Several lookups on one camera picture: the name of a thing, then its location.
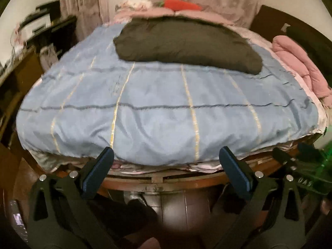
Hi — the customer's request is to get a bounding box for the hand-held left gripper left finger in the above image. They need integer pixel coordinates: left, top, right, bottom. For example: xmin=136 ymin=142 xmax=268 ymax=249
xmin=27 ymin=146 xmax=120 ymax=249

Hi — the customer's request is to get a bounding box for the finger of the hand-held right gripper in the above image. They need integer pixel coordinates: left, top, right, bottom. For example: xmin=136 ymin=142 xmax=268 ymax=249
xmin=297 ymin=143 xmax=324 ymax=162
xmin=272 ymin=147 xmax=298 ymax=168

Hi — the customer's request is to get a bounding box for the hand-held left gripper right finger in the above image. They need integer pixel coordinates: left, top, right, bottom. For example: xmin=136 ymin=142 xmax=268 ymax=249
xmin=215 ymin=146 xmax=306 ymax=249

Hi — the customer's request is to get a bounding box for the dark olive hooded jacket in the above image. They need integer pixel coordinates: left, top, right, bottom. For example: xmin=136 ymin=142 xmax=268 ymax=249
xmin=113 ymin=16 xmax=263 ymax=75

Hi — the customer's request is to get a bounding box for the person's leg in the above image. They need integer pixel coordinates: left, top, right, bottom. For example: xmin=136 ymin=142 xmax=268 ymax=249
xmin=85 ymin=197 xmax=159 ymax=249

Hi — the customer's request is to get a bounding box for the blue checked blanket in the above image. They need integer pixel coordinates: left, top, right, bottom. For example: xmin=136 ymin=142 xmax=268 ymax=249
xmin=16 ymin=22 xmax=319 ymax=167

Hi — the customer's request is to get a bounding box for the pink folded blanket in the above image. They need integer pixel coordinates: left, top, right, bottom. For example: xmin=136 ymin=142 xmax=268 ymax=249
xmin=271 ymin=35 xmax=332 ymax=107

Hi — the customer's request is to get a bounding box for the dark computer desk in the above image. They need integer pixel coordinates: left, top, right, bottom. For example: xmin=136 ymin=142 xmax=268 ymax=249
xmin=25 ymin=15 xmax=79 ymax=59

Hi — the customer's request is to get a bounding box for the pink pillow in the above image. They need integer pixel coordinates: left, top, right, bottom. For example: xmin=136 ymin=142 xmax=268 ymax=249
xmin=114 ymin=7 xmax=177 ymax=22
xmin=174 ymin=9 xmax=235 ymax=27

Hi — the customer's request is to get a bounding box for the white printer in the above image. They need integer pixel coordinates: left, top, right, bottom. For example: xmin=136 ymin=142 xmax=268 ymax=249
xmin=19 ymin=12 xmax=52 ymax=36

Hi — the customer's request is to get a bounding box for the floral pillow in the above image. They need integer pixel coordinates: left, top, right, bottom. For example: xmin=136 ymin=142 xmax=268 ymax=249
xmin=115 ymin=0 xmax=154 ymax=14

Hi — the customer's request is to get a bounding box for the black computer monitor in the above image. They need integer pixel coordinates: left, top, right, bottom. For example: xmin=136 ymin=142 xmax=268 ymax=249
xmin=36 ymin=0 xmax=62 ymax=23

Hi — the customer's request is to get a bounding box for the carrot plush toy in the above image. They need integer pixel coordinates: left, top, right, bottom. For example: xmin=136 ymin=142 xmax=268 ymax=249
xmin=156 ymin=0 xmax=203 ymax=12

